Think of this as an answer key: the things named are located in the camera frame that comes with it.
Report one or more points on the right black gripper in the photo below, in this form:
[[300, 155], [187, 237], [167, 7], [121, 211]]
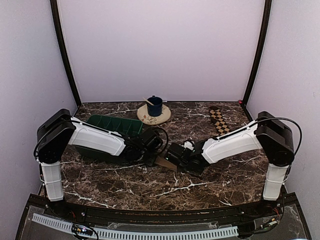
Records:
[[181, 168]]

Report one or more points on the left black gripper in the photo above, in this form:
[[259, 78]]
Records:
[[150, 161]]

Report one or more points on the plain brown sock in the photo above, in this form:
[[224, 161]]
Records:
[[160, 161]]

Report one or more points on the brown black checkered sock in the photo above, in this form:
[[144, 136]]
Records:
[[218, 120]]

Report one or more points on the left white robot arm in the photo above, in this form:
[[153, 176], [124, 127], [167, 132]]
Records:
[[97, 141]]

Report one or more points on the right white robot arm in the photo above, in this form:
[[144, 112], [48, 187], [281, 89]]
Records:
[[267, 133]]

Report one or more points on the dark blue mug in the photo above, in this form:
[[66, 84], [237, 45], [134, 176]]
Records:
[[156, 109]]

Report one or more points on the green divided plastic tray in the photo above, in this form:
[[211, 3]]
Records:
[[124, 126]]

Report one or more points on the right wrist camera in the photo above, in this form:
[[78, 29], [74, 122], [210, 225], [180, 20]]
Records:
[[188, 144]]

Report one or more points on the black front rail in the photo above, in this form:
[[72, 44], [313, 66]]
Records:
[[99, 215]]

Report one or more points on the white slotted cable duct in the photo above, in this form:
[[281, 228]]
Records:
[[121, 231]]

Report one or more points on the left black frame post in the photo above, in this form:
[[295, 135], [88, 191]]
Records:
[[63, 51]]

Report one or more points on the black frame post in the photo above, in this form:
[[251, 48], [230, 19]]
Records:
[[63, 51], [258, 52]]

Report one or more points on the right black frame post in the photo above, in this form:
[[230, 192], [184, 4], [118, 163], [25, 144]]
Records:
[[258, 52]]

